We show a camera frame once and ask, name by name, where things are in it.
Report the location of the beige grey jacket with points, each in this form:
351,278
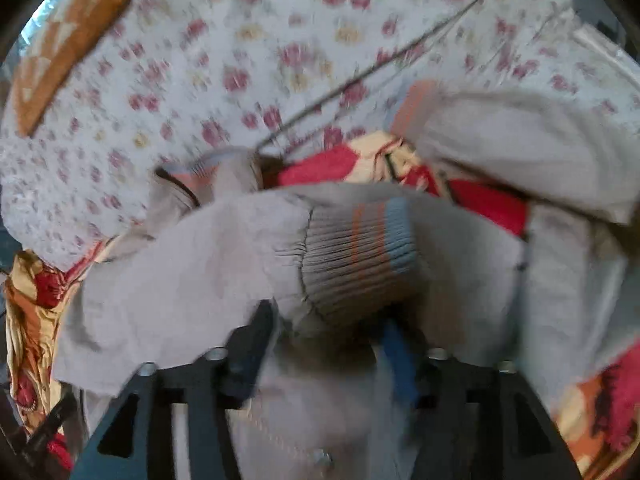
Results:
530,270

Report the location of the white floral quilt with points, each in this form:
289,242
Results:
172,79

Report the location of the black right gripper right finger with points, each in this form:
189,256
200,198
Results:
472,422

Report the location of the orange red yellow blanket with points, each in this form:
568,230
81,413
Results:
37,297

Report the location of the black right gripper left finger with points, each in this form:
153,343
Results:
134,438

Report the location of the orange checkered pillow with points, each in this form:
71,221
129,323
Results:
71,31

